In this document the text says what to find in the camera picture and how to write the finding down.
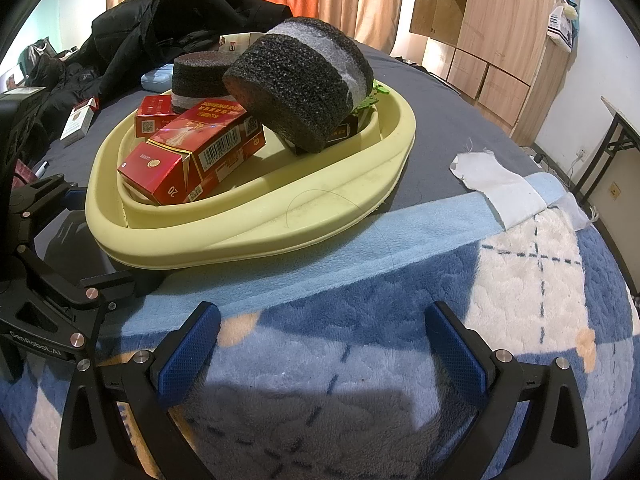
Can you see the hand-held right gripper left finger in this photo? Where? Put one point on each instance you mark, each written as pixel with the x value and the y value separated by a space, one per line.
pixel 192 350

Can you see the black jacket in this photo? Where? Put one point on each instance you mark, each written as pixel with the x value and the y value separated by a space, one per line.
pixel 165 25

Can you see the white box with red print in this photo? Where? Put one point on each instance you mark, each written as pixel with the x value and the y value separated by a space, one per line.
pixel 242 42

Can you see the yellow plastic basin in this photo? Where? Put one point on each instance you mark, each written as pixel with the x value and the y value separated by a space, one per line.
pixel 250 230

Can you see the black foam roll grey band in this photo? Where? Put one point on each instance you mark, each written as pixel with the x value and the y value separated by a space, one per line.
pixel 200 80
pixel 300 85

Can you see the green plastic clip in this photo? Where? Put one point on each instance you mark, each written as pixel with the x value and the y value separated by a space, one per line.
pixel 372 96

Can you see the white cloth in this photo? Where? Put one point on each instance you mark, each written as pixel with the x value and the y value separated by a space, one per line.
pixel 500 185

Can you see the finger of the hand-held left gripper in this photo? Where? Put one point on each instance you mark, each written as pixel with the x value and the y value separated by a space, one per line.
pixel 60 305
pixel 76 199

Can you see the black folding table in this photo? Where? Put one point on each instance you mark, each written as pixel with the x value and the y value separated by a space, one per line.
pixel 620 130

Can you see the red box with gold seal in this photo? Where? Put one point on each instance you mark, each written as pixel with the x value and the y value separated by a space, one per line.
pixel 200 155

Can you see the light blue case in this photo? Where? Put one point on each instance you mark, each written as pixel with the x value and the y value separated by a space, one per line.
pixel 156 80

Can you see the grey bag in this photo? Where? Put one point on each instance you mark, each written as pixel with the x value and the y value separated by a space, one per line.
pixel 37 52

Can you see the white and red cigarette pack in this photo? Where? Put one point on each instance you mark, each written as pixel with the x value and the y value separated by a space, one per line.
pixel 79 122

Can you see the wall socket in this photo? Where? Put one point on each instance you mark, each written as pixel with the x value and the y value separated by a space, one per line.
pixel 614 190

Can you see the wooden wardrobe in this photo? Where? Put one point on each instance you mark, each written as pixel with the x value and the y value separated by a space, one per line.
pixel 495 35

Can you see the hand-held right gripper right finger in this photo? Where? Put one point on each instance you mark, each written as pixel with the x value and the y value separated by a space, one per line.
pixel 455 352

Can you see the red cigarette box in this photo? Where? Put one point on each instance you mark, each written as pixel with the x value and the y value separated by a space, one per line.
pixel 152 117

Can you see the blue checked fleece blanket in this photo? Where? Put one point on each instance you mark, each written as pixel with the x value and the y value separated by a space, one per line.
pixel 400 280

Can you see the white and blue bag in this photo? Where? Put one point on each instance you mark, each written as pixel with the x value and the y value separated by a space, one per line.
pixel 564 22

